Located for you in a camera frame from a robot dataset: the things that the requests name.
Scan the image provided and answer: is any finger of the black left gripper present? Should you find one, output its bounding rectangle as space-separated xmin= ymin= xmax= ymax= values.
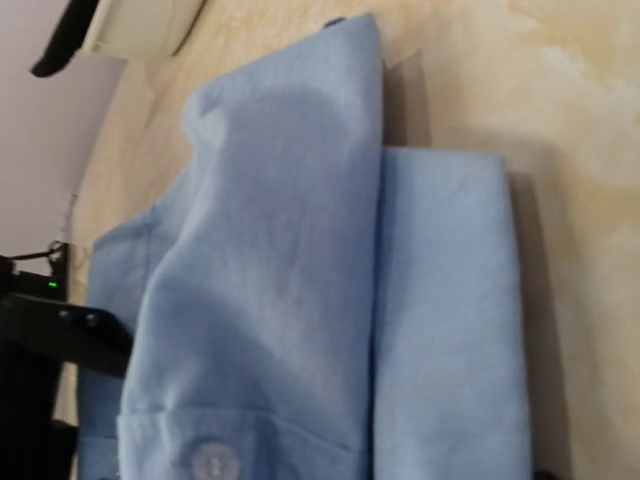
xmin=1 ymin=294 xmax=133 ymax=378

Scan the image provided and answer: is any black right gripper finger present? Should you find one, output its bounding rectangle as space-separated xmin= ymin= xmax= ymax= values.
xmin=533 ymin=470 xmax=560 ymax=480

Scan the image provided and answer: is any light blue long sleeve shirt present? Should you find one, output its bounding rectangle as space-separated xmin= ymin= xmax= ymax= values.
xmin=78 ymin=15 xmax=533 ymax=479

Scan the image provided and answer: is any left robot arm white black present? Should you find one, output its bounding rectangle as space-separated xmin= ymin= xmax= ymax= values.
xmin=1 ymin=241 xmax=133 ymax=479

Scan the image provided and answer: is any black garment in basket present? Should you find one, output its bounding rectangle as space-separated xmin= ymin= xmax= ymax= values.
xmin=30 ymin=0 xmax=100 ymax=78

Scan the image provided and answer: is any white plastic laundry basket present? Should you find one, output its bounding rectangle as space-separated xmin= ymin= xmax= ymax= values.
xmin=80 ymin=0 xmax=205 ymax=60

